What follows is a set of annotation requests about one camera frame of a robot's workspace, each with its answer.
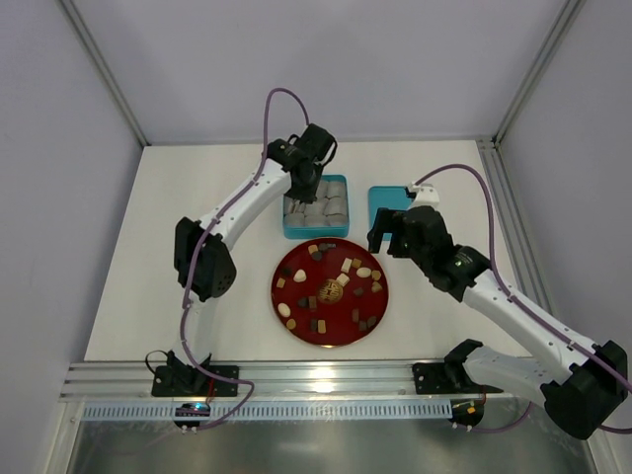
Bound silver metal tongs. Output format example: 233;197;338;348
291;199;311;217

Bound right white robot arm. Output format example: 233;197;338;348
367;205;631;439

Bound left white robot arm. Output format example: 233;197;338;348
152;123;338;396

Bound white heart chocolate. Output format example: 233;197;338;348
293;270;306;282

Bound white oval swirl chocolate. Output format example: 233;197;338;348
277;303;291;318

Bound teal tin lid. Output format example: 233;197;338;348
367;186;412;231

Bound teal square tin box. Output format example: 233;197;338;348
281;175;350;240

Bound red round lacquer plate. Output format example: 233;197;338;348
271;237;389;348

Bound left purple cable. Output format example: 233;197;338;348
179;87;311;430

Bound aluminium front rail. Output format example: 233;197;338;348
58;358;505;402

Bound slotted cable duct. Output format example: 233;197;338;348
81;399;452;422

